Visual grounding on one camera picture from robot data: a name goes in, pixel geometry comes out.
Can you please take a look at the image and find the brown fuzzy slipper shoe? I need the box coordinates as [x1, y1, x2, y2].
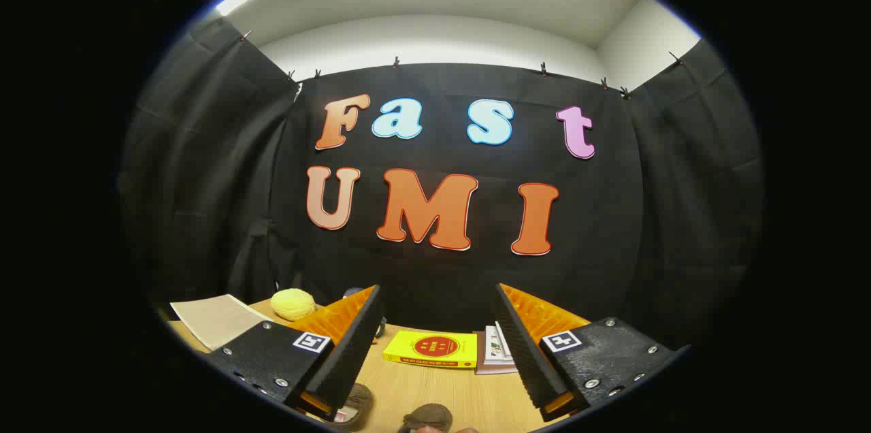
[332, 383, 374, 429]
[399, 404, 454, 433]

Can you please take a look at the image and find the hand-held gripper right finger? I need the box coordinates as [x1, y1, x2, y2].
[491, 283, 689, 422]

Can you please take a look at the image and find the yellow bun plush toy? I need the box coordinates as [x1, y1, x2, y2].
[270, 288, 317, 322]

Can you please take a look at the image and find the penguin plush toy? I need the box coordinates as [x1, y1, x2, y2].
[342, 287, 387, 342]

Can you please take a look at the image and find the white paperback book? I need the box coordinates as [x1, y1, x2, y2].
[474, 331, 519, 376]
[484, 325, 512, 363]

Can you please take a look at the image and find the row of black cloth clips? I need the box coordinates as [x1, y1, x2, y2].
[238, 29, 685, 101]

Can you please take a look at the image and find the beige fabric storage box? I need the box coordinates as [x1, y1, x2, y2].
[169, 293, 273, 352]

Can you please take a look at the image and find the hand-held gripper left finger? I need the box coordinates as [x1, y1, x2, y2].
[204, 285, 382, 420]

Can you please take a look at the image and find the yellow book with red circle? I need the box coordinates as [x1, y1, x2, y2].
[382, 330, 478, 370]

